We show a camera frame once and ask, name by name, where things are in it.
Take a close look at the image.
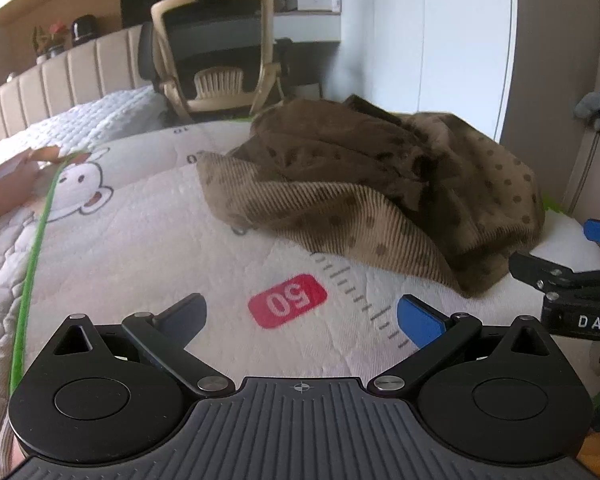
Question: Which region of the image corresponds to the brown dotted corduroy garment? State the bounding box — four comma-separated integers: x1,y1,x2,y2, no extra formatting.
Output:
196,94,546,300

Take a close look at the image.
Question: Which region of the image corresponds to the printed cartoon play mat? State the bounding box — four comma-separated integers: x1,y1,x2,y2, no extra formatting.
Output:
7,120,600,461

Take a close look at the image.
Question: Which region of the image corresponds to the black jar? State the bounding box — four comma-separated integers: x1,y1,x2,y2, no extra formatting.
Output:
71,16,98,50

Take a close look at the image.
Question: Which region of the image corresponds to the white quilted mattress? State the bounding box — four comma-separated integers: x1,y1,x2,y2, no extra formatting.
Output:
0,85,168,466

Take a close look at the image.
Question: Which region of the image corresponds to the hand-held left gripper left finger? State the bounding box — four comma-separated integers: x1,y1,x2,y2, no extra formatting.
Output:
52,292,235,396

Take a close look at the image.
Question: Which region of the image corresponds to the white wardrobe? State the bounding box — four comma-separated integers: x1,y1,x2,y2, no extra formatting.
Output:
330,0,518,136

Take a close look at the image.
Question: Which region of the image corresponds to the beige mesh office chair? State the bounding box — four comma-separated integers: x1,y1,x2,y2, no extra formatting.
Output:
137,0,293,123

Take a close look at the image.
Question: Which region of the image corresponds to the potted plant with red flowers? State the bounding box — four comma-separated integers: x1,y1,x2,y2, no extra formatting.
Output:
32,22,71,58

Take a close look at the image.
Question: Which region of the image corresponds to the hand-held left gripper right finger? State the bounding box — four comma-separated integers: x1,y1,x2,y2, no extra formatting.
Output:
372,295,555,398

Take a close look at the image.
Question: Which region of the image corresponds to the white desk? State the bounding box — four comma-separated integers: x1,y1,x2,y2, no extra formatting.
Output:
272,9,343,45

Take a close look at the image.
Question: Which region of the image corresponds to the beige upholstered panel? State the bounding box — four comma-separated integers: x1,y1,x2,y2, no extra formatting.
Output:
564,125,600,221

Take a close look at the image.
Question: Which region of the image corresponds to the beige padded headboard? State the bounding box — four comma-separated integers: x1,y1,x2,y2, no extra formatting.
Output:
0,24,155,148

